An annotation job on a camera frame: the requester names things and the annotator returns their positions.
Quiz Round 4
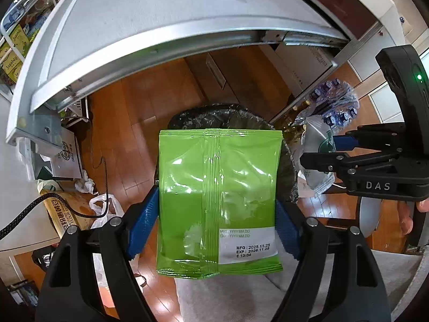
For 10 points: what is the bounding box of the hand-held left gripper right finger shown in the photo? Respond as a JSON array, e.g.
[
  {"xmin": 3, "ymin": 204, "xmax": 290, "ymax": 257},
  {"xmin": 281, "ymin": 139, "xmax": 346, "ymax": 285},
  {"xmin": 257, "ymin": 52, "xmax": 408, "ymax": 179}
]
[{"xmin": 274, "ymin": 200, "xmax": 393, "ymax": 322}]

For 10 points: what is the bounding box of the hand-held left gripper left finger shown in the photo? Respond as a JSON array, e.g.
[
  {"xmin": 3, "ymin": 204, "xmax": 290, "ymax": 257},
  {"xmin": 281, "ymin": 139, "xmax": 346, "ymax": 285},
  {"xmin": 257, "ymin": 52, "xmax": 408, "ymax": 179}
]
[{"xmin": 35, "ymin": 185, "xmax": 160, "ymax": 322}]

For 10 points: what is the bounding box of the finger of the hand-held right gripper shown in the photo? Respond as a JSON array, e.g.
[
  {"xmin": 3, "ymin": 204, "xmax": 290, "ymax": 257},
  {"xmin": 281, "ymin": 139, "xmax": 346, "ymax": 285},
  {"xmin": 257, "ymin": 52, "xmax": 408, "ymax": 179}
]
[
  {"xmin": 333, "ymin": 123, "xmax": 407, "ymax": 157},
  {"xmin": 300, "ymin": 152, "xmax": 400, "ymax": 182}
]

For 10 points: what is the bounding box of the clear bag with green logo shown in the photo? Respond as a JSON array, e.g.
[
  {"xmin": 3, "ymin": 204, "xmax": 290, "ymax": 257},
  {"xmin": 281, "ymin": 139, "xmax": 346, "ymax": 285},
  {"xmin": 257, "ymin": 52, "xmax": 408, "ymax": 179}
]
[{"xmin": 295, "ymin": 115, "xmax": 336, "ymax": 199}]

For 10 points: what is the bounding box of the green snack packet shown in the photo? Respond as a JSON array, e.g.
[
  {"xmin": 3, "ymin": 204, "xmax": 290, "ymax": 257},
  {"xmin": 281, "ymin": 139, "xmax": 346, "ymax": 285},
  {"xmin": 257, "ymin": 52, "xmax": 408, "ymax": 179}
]
[{"xmin": 156, "ymin": 128, "xmax": 285, "ymax": 280}]

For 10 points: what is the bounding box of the trash bin with black bag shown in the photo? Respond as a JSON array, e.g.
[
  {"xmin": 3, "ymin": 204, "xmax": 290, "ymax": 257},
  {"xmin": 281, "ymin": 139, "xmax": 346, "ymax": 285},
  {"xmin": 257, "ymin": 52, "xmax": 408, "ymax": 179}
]
[{"xmin": 167, "ymin": 103, "xmax": 300, "ymax": 204}]

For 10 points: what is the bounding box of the person's right hand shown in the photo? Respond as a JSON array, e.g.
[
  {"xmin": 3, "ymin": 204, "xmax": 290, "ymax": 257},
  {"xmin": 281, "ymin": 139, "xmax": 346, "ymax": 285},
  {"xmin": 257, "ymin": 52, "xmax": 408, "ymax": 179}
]
[{"xmin": 397, "ymin": 198, "xmax": 429, "ymax": 235}]

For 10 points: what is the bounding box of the plastic bag of blue bottles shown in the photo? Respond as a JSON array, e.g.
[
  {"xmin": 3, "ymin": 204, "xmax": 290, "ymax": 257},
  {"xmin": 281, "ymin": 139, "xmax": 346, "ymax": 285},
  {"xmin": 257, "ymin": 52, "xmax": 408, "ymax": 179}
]
[{"xmin": 310, "ymin": 78, "xmax": 359, "ymax": 130}]

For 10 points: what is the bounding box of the white plastic bag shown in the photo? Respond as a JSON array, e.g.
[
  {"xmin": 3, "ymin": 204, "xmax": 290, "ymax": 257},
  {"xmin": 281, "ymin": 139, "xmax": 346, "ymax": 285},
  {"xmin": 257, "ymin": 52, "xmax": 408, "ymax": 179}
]
[{"xmin": 88, "ymin": 194, "xmax": 148, "ymax": 296}]

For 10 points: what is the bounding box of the small crumpled tissue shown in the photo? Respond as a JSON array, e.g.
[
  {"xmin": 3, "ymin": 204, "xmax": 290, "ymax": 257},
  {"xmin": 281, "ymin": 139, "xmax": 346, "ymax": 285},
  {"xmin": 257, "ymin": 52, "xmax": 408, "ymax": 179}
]
[{"xmin": 74, "ymin": 171, "xmax": 98, "ymax": 195}]

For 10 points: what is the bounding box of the brown flour bag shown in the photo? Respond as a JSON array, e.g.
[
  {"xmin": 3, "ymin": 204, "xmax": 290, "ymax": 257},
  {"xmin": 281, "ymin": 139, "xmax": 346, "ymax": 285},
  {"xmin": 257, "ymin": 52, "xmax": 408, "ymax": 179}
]
[{"xmin": 40, "ymin": 189, "xmax": 98, "ymax": 232}]

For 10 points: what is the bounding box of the grey cloth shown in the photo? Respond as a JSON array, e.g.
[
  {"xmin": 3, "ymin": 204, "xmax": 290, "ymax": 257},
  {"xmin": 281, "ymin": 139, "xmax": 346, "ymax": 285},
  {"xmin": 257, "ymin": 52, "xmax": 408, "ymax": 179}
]
[{"xmin": 174, "ymin": 251, "xmax": 429, "ymax": 322}]

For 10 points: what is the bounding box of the large white box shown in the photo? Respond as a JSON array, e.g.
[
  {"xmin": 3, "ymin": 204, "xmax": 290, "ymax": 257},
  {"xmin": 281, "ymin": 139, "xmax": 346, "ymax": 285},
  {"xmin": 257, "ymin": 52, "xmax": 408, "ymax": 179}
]
[{"xmin": 274, "ymin": 42, "xmax": 339, "ymax": 95}]

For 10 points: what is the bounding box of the white paper bag green logo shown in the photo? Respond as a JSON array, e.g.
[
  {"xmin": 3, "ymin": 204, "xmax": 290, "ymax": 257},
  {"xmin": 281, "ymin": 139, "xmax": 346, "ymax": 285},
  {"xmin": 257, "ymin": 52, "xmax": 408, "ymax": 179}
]
[{"xmin": 50, "ymin": 130, "xmax": 84, "ymax": 179}]

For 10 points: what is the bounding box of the brown cardboard box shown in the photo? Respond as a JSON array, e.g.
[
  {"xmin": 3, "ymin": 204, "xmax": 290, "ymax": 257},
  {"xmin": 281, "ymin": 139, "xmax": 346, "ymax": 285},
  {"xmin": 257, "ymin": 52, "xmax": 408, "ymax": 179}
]
[{"xmin": 184, "ymin": 52, "xmax": 242, "ymax": 101}]

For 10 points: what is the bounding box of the yellow green tea box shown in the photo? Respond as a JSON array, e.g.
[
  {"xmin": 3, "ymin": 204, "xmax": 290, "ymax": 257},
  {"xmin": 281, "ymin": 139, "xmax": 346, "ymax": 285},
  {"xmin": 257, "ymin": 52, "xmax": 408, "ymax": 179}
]
[
  {"xmin": 8, "ymin": 26, "xmax": 31, "ymax": 58},
  {"xmin": 0, "ymin": 50, "xmax": 23, "ymax": 85}
]

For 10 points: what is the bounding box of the black braided cable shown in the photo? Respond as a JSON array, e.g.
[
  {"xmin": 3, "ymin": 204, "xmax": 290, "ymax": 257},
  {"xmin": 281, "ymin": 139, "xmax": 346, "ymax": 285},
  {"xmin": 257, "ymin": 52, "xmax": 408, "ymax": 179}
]
[{"xmin": 0, "ymin": 191, "xmax": 110, "ymax": 242}]

